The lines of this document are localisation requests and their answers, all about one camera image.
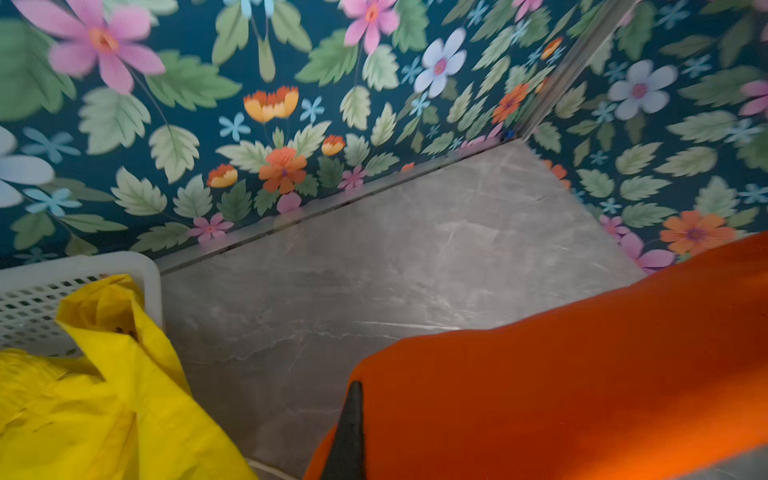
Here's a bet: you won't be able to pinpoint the white plastic laundry basket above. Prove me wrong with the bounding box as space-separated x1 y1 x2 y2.
1 252 164 358

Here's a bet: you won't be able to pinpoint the orange shorts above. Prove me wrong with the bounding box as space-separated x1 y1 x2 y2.
302 230 768 480

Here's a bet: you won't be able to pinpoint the yellow shorts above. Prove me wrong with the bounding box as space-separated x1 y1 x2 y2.
1 275 254 479

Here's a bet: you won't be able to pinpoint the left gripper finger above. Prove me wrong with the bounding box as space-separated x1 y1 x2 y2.
320 381 366 480

